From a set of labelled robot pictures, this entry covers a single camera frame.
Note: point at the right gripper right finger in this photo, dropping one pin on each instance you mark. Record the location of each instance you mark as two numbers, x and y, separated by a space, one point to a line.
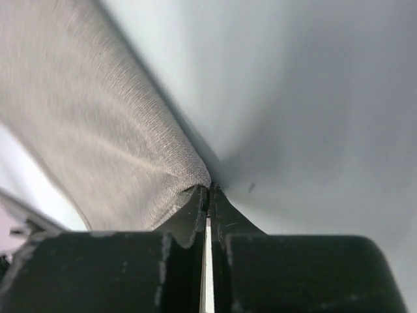
257 272

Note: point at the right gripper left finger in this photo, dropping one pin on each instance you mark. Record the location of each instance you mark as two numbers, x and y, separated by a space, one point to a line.
57 270

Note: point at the grey cloth napkin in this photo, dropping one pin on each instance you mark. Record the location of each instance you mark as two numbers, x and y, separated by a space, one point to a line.
74 95

